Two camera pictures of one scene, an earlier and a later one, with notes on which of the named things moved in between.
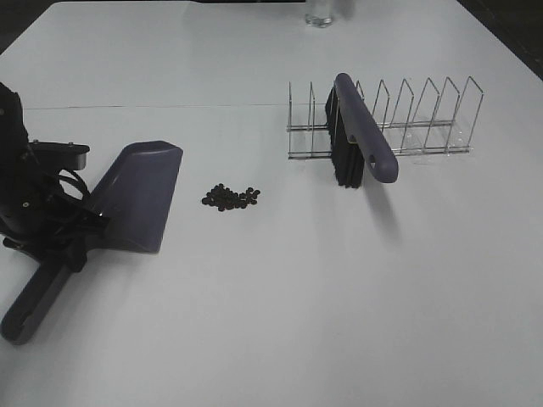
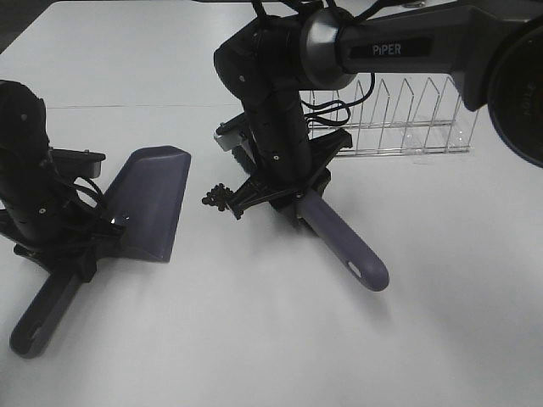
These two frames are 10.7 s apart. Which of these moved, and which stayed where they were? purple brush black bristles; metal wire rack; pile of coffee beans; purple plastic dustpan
Moved: purple plastic dustpan; purple brush black bristles
Stayed: pile of coffee beans; metal wire rack
